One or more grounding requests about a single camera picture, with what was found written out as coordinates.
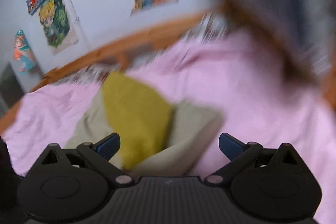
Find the blue anime poster left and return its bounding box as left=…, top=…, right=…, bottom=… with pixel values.
left=14, top=30, right=37, bottom=73

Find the blond anime character poster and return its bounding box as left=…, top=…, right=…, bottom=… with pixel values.
left=39, top=0, right=79, bottom=55

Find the floral patterned pillow right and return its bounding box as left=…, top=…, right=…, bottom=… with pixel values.
left=181, top=12, right=230, bottom=44

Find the white wall conduit pipe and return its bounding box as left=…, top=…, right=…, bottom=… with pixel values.
left=64, top=0, right=91, bottom=51

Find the wooden bed frame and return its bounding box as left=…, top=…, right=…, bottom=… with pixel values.
left=0, top=0, right=336, bottom=132

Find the olive brown grey hooded jacket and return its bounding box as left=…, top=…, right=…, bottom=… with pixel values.
left=66, top=72, right=223, bottom=176

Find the pink bed sheet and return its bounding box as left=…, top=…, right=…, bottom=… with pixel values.
left=2, top=29, right=335, bottom=223

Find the dark cabinet by wall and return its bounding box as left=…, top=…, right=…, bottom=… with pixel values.
left=1, top=63, right=24, bottom=115

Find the floral patterned pillow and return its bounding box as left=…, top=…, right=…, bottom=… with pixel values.
left=181, top=12, right=230, bottom=44
left=54, top=63, right=121, bottom=85

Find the floral patterned pillow left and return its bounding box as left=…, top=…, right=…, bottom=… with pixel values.
left=54, top=63, right=121, bottom=85

